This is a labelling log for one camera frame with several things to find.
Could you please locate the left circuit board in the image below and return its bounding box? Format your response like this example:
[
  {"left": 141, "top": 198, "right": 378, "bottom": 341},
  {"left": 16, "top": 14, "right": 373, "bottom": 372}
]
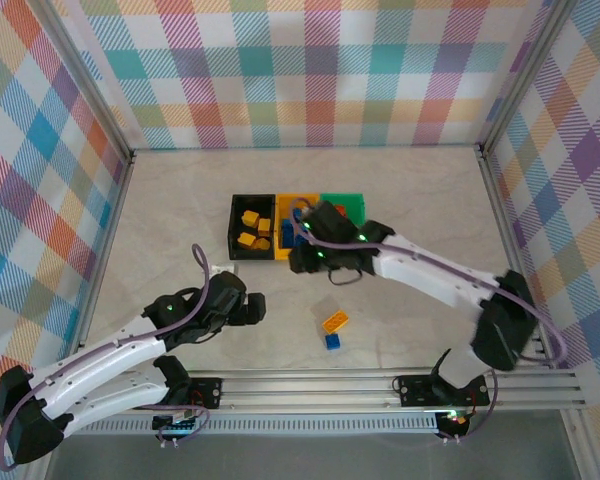
[{"left": 152, "top": 410, "right": 201, "bottom": 434}]

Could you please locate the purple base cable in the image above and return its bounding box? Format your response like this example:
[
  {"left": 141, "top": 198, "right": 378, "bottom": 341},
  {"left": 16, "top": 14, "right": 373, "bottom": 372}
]
[
  {"left": 142, "top": 393, "right": 212, "bottom": 449},
  {"left": 437, "top": 372, "right": 502, "bottom": 446}
]

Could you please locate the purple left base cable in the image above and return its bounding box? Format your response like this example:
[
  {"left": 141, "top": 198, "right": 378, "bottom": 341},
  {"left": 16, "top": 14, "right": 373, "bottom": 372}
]
[{"left": 142, "top": 393, "right": 212, "bottom": 449}]

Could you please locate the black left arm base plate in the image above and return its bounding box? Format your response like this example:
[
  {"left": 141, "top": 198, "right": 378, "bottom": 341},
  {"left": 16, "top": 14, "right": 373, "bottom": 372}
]
[{"left": 179, "top": 377, "right": 223, "bottom": 412}]

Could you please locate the right circuit board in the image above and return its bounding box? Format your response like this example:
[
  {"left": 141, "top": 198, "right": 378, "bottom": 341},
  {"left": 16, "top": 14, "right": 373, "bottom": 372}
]
[{"left": 437, "top": 409, "right": 470, "bottom": 427}]

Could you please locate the thin black cable loop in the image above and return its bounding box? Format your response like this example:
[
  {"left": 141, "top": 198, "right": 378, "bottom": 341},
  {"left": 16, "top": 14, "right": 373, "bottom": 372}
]
[{"left": 328, "top": 267, "right": 364, "bottom": 287}]

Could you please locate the black plastic bin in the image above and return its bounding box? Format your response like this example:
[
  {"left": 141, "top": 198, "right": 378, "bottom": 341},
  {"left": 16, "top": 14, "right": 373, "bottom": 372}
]
[{"left": 228, "top": 193, "right": 279, "bottom": 262}]

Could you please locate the orange two-by-four lego brick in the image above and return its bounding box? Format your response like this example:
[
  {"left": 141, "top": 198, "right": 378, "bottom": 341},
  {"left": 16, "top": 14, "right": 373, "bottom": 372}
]
[{"left": 322, "top": 310, "right": 351, "bottom": 334}]

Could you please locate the green plastic bin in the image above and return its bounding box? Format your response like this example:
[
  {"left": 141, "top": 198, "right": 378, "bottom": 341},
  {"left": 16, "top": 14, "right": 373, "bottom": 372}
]
[{"left": 319, "top": 192, "right": 367, "bottom": 236}]

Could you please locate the circuit board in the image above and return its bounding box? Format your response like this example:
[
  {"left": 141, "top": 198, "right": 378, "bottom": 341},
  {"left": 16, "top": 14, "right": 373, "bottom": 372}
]
[
  {"left": 437, "top": 409, "right": 470, "bottom": 427},
  {"left": 152, "top": 410, "right": 201, "bottom": 434}
]

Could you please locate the yellow plastic bin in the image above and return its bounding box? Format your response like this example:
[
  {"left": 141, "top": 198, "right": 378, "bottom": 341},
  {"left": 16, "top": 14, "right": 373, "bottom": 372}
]
[{"left": 274, "top": 193, "right": 326, "bottom": 263}]

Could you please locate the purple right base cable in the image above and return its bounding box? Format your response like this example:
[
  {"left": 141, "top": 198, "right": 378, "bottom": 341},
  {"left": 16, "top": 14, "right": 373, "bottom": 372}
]
[{"left": 437, "top": 372, "right": 502, "bottom": 446}]

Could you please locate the aluminium mounting rail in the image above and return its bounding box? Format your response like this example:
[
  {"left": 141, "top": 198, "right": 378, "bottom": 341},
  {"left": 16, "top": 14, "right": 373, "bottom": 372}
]
[{"left": 34, "top": 368, "right": 587, "bottom": 417}]

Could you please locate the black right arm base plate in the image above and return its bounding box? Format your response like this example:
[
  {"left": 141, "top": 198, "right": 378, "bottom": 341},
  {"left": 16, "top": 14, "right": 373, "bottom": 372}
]
[{"left": 397, "top": 373, "right": 491, "bottom": 409}]

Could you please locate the aluminium table side rail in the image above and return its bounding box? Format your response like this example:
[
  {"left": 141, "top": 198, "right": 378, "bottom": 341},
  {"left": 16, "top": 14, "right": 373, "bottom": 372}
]
[
  {"left": 477, "top": 144, "right": 600, "bottom": 480},
  {"left": 22, "top": 149, "right": 137, "bottom": 480}
]

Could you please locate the aluminium frame post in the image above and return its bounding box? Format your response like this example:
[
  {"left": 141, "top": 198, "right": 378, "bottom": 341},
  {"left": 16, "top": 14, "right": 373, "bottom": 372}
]
[
  {"left": 27, "top": 0, "right": 136, "bottom": 164},
  {"left": 477, "top": 0, "right": 581, "bottom": 156}
]

